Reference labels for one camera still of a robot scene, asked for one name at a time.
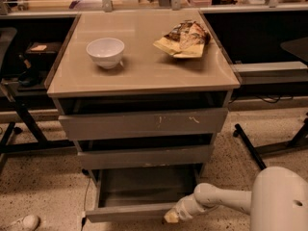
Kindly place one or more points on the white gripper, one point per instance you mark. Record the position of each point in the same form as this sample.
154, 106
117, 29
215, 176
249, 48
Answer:
182, 206

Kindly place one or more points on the grey bottom drawer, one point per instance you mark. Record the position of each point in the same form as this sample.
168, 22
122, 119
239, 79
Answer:
141, 192

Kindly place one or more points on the grey drawer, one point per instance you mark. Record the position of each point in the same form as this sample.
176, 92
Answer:
139, 116
146, 152
141, 192

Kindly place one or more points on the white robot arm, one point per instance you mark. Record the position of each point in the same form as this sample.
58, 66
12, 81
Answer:
278, 201

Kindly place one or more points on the grey middle drawer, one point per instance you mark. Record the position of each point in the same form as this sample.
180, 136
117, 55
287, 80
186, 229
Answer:
146, 152

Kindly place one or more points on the grey drawer cabinet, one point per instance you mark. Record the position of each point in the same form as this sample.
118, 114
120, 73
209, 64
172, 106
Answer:
143, 69

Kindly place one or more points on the grey top drawer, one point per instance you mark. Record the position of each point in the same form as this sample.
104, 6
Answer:
139, 116

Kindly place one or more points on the white shoe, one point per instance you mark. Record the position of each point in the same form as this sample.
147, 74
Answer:
28, 223

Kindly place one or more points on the crumpled chip bag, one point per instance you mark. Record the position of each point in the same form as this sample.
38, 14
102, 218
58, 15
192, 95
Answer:
185, 41

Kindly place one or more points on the white bowl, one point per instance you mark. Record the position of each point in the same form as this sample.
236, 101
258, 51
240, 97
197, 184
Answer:
106, 52

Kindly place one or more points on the black box with note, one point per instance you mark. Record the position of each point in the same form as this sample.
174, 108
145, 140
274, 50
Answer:
43, 50

